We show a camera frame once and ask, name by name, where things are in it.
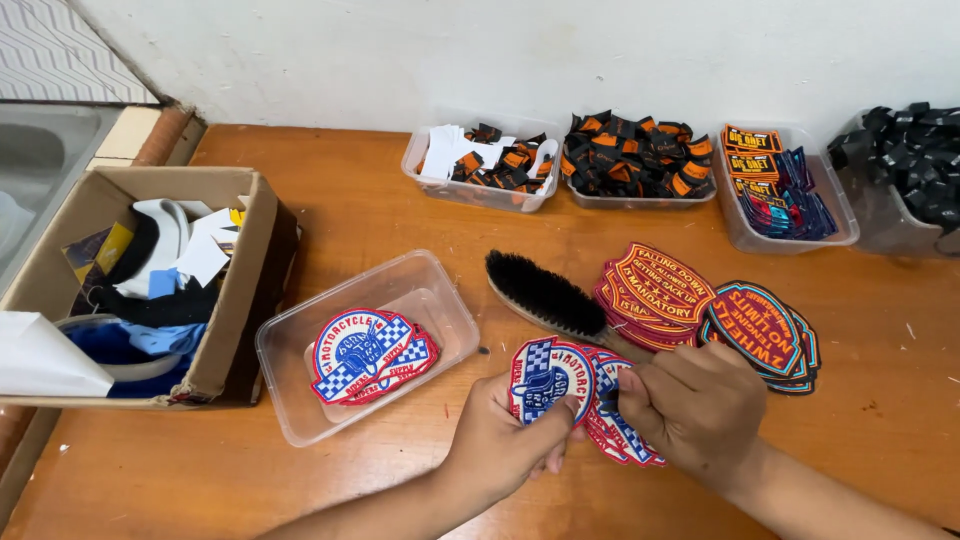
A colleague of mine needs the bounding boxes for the person's right hand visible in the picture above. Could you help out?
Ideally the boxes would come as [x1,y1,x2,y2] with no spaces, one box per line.
[615,342,768,492]

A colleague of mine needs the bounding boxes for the person's left hand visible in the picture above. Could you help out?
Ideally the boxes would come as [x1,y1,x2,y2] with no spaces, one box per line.
[441,372,590,513]

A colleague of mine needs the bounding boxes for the checkered round embroidered patch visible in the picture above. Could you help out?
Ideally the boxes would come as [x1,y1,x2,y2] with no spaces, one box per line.
[310,308,416,407]
[508,336,598,428]
[588,347,667,468]
[351,321,442,407]
[582,405,631,466]

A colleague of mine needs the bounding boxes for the stack of purple embroidered patches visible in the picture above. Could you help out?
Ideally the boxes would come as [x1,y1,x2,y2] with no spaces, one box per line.
[696,280,823,397]

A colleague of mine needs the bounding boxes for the stack of red embroidered patches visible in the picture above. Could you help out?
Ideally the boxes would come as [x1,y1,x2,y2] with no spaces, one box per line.
[592,241,718,354]

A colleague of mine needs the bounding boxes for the wooden brush with black bristles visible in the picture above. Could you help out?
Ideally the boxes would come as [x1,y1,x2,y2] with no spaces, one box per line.
[484,249,654,366]

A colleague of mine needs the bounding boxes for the clear plastic container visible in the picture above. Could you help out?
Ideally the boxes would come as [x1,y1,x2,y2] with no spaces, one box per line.
[715,123,862,257]
[828,111,960,261]
[254,249,482,450]
[562,120,720,212]
[399,112,564,216]

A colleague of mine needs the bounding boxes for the pile of orange and blue labels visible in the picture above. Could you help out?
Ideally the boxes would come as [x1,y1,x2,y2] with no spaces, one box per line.
[720,123,840,242]

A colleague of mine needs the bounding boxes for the heap of black, orange and white labels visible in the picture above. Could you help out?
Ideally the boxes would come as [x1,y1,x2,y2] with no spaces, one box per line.
[416,122,561,198]

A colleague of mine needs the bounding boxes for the cardboard box with fabric scraps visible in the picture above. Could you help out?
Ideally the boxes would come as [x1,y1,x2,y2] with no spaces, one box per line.
[0,165,302,411]

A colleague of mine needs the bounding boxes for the white paper sheet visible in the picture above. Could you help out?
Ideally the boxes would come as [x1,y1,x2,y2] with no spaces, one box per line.
[0,310,115,399]

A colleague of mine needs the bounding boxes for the steel sink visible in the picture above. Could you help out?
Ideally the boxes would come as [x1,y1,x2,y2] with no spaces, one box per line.
[0,102,123,295]

